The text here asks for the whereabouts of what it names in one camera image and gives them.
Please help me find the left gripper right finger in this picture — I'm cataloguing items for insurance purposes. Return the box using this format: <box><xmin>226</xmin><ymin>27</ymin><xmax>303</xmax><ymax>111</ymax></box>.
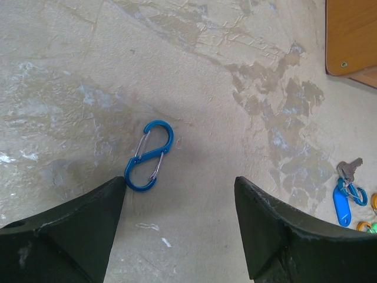
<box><xmin>234</xmin><ymin>176</ymin><xmax>376</xmax><ymax>282</ymax></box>

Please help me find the wooden shelf rack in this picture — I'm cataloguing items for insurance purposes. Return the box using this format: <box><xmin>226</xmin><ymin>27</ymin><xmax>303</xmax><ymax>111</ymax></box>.
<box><xmin>325</xmin><ymin>0</ymin><xmax>376</xmax><ymax>88</ymax></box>

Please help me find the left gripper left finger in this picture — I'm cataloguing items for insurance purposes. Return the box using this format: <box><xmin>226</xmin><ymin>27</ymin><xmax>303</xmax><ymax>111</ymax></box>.
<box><xmin>1</xmin><ymin>177</ymin><xmax>126</xmax><ymax>282</ymax></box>

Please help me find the blue S carabiner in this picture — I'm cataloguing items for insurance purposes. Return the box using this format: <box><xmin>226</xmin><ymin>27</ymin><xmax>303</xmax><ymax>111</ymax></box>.
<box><xmin>338</xmin><ymin>178</ymin><xmax>368</xmax><ymax>206</ymax></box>

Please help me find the orange S carabiner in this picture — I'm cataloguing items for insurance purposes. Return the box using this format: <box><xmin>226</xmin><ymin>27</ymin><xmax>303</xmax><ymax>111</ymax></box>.
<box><xmin>356</xmin><ymin>221</ymin><xmax>372</xmax><ymax>232</ymax></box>
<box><xmin>371</xmin><ymin>193</ymin><xmax>377</xmax><ymax>212</ymax></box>

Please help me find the blue tag key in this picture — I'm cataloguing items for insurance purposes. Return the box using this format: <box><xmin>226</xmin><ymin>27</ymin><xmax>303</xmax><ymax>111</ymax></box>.
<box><xmin>333</xmin><ymin>157</ymin><xmax>363</xmax><ymax>227</ymax></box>

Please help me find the teal S carabiner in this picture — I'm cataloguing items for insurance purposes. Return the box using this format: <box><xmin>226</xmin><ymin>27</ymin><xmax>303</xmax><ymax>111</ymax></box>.
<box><xmin>124</xmin><ymin>120</ymin><xmax>174</xmax><ymax>192</ymax></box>

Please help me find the green tag key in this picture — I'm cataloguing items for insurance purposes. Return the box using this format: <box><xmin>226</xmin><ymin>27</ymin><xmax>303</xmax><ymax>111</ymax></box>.
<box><xmin>368</xmin><ymin>223</ymin><xmax>377</xmax><ymax>233</ymax></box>

